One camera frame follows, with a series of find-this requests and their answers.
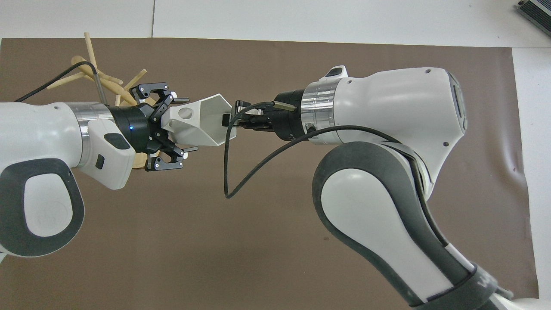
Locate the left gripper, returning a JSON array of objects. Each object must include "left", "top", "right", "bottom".
[{"left": 108, "top": 82, "right": 199, "bottom": 172}]

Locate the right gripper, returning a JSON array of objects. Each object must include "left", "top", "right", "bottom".
[{"left": 257, "top": 88, "right": 307, "bottom": 142}]

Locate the white angular cup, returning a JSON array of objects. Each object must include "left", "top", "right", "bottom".
[{"left": 161, "top": 93, "right": 238, "bottom": 149}]

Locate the wooden utensils bundle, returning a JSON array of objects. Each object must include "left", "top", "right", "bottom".
[{"left": 46, "top": 32, "right": 162, "bottom": 171}]

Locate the grey ribbed device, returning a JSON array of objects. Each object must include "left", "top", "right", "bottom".
[{"left": 517, "top": 0, "right": 551, "bottom": 25}]

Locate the black cable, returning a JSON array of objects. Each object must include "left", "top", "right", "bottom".
[
  {"left": 223, "top": 101, "right": 431, "bottom": 201},
  {"left": 14, "top": 61, "right": 108, "bottom": 105}
]

